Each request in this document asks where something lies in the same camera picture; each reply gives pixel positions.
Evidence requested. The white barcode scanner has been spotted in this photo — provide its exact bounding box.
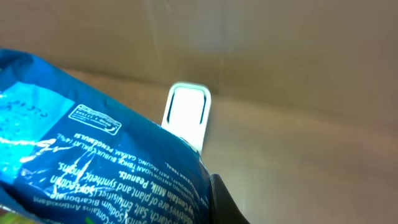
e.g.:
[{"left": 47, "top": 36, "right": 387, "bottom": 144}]
[{"left": 161, "top": 82, "right": 211, "bottom": 154}]

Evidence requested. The colourful gummy candy bag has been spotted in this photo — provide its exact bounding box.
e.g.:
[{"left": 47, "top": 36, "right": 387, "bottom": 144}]
[{"left": 0, "top": 207, "right": 39, "bottom": 224}]

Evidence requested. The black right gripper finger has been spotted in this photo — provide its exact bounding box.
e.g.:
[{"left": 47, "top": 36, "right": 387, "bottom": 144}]
[{"left": 210, "top": 174, "right": 249, "bottom": 224}]

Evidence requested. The blue snack wrapper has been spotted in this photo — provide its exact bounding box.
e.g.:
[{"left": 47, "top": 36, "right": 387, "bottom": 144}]
[{"left": 1, "top": 49, "right": 211, "bottom": 223}]

